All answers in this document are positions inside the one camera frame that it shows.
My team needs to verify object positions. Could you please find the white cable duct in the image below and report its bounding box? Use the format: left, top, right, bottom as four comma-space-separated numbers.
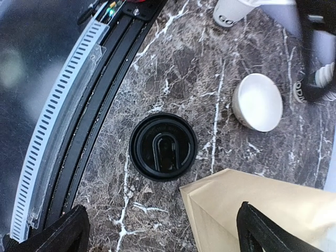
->
9, 0, 124, 242

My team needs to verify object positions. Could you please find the cup of wrapped straws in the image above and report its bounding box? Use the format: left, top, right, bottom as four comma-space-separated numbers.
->
213, 0, 296, 28

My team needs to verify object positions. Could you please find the brown paper bag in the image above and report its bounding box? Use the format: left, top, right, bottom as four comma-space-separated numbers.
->
178, 168, 336, 252

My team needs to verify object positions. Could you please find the stack of paper cups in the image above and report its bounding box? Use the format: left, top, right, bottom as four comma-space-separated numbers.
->
293, 63, 335, 103

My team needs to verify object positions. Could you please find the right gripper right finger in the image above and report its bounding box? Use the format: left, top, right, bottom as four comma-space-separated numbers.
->
236, 202, 320, 252

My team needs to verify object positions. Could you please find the white ceramic bowl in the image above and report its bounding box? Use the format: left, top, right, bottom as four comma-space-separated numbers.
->
232, 73, 283, 132

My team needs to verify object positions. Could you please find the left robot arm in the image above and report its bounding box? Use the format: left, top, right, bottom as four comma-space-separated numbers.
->
293, 1, 335, 102

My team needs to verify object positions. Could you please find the black cup lid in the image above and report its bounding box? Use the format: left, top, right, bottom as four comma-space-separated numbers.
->
129, 112, 197, 182

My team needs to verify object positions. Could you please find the black front rail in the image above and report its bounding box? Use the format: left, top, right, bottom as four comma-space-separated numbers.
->
38, 1, 165, 230

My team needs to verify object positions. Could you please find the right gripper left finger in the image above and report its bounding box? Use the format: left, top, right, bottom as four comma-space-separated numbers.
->
4, 205, 90, 251

